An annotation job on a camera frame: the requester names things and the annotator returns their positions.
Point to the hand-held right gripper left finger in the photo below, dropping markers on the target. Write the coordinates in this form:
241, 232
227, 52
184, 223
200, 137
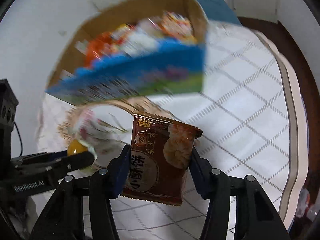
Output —
123, 171

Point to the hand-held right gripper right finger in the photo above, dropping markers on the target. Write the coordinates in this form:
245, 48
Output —
200, 176

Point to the ornate carved floral tray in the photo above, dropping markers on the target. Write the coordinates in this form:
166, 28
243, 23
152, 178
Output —
107, 115

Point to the bag of colourful candy balls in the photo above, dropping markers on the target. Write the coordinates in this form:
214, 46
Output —
76, 150

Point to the shiny orange snack packet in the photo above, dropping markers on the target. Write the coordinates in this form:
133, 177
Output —
100, 48

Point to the brown snack packet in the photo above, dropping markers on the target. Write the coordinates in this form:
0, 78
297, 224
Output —
155, 170

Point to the white and orange snack packet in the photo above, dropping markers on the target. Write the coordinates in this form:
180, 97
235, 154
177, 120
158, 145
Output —
176, 27

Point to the clear plastic wrapper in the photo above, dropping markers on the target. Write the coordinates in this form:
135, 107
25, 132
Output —
306, 203

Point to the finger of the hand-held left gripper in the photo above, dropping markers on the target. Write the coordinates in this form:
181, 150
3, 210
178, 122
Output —
77, 161
40, 158

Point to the white quilted tablecloth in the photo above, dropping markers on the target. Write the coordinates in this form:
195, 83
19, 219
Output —
237, 130

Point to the blue and green cardboard box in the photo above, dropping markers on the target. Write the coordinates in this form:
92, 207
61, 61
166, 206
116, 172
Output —
150, 67

